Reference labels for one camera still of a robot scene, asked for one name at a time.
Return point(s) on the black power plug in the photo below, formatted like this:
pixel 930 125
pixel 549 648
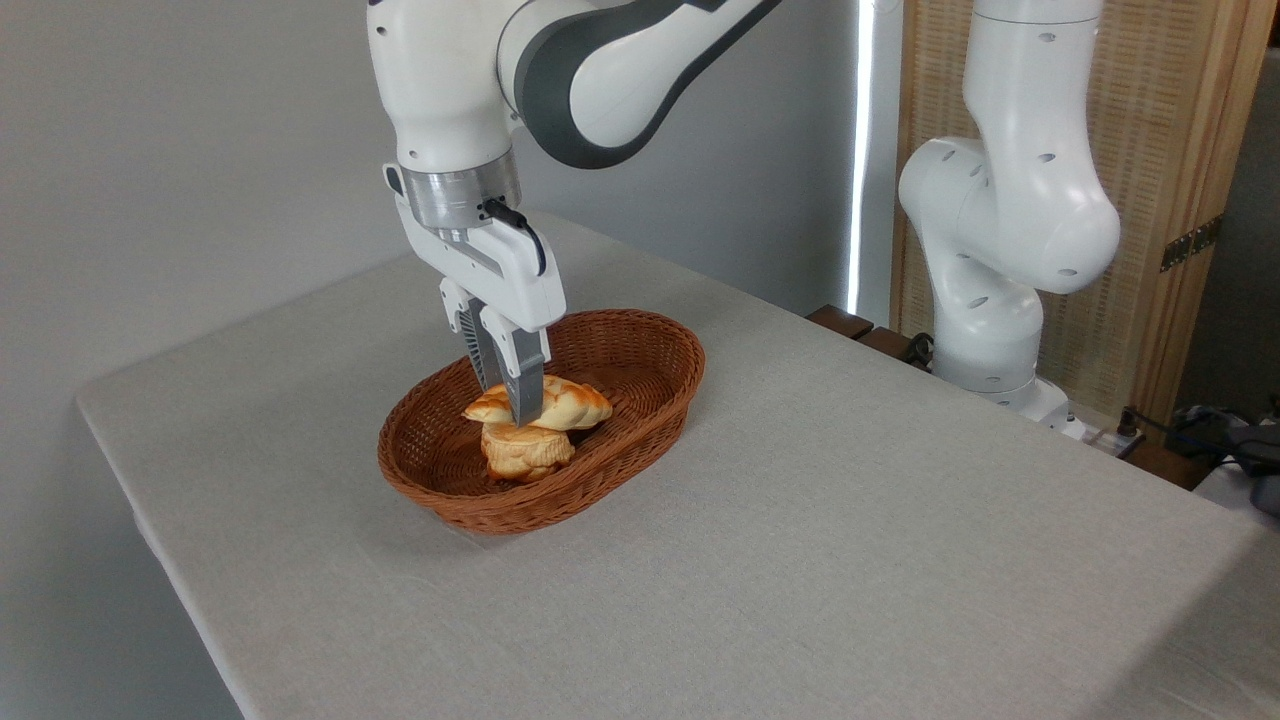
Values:
pixel 1128 424

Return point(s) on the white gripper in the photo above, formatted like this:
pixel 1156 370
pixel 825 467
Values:
pixel 500 280

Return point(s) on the dark brown wooden block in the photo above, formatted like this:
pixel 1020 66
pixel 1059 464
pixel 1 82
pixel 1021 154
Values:
pixel 840 321
pixel 1165 465
pixel 888 343

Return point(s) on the dark metal screen hinge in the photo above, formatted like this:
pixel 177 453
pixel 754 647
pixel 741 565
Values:
pixel 1190 243

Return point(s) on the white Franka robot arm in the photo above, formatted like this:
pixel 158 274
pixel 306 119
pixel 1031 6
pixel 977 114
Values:
pixel 1010 215

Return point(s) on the brown oval wicker basket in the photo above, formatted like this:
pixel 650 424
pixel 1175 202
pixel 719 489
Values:
pixel 645 400

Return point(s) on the wooden woven folding screen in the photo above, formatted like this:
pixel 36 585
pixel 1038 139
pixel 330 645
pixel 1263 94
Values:
pixel 1170 120

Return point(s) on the bright vertical light strip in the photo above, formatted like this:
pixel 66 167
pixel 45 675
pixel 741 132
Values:
pixel 860 150

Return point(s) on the grey tablecloth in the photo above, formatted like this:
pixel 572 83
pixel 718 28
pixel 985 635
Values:
pixel 820 560

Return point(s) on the round golden bread roll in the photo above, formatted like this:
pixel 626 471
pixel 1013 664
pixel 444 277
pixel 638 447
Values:
pixel 525 455

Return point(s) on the dark grey bundled bag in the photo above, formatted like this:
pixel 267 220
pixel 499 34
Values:
pixel 1245 450

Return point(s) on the long golden braided bread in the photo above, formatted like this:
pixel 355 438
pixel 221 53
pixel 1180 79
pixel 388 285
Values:
pixel 575 405

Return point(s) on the white power strip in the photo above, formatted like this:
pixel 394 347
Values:
pixel 1095 435

